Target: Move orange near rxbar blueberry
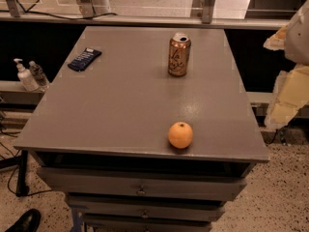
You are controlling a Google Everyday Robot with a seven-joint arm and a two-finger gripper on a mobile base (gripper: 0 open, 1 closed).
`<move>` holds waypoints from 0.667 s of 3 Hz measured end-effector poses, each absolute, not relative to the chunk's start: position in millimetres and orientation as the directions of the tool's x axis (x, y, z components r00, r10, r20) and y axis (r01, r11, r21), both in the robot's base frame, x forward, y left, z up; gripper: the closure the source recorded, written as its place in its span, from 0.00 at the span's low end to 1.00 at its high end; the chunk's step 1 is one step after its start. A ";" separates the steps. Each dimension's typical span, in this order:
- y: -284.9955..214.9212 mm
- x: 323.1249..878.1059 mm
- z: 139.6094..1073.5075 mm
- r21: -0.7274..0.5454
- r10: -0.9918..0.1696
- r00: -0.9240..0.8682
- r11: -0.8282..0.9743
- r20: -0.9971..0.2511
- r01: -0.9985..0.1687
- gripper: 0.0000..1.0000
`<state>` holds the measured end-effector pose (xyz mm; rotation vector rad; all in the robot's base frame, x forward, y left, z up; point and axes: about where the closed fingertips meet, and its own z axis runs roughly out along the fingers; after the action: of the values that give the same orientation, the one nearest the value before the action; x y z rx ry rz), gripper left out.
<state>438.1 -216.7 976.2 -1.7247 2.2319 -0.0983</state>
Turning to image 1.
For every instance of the clear plastic water bottle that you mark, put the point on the clear plastic water bottle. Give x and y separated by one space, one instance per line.
39 75

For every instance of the bottom grey drawer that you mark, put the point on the bottom grey drawer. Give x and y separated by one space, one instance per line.
137 224

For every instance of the dark blue rxbar wrapper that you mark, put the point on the dark blue rxbar wrapper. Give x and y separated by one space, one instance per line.
84 60

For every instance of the copper la croix can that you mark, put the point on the copper la croix can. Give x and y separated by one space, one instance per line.
179 52

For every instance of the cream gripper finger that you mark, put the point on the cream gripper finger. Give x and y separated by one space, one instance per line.
277 40
290 93

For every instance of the black metal stand leg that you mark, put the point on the black metal stand leg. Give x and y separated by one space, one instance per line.
21 187

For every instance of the middle grey drawer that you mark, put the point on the middle grey drawer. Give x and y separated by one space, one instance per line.
144 208

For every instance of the white pump sanitizer bottle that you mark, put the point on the white pump sanitizer bottle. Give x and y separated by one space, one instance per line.
25 77

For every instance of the black leather shoe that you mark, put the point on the black leather shoe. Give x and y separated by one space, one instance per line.
28 222

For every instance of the top grey drawer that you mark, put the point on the top grey drawer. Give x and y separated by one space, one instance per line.
142 184

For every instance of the grey drawer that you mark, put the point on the grey drawer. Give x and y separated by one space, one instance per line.
144 208
137 224
142 184

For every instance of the orange fruit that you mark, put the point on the orange fruit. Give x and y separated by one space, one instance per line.
180 135

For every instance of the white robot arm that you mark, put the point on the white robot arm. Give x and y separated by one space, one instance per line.
297 37

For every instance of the grey drawer cabinet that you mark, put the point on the grey drawer cabinet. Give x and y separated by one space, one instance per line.
115 116

